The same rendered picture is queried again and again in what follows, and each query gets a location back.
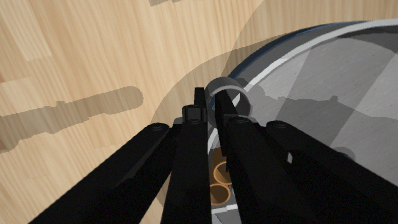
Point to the bronze bushing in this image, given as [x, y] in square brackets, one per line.
[219, 194]
[219, 172]

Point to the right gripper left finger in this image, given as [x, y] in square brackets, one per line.
[121, 189]

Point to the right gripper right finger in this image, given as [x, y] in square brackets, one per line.
[337, 189]

